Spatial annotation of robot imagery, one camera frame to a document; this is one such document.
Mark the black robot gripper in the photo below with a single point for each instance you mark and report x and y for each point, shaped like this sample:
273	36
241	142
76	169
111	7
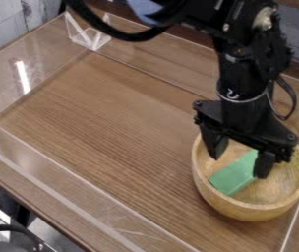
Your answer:
249	124

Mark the green rectangular block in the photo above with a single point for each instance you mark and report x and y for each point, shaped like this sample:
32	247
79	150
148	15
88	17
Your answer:
237	175

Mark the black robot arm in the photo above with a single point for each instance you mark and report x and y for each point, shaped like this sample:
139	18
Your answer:
253	55

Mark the brown wooden bowl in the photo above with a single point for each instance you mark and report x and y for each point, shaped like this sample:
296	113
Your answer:
266	199

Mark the clear acrylic corner bracket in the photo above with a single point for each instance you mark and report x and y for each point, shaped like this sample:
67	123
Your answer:
87	37

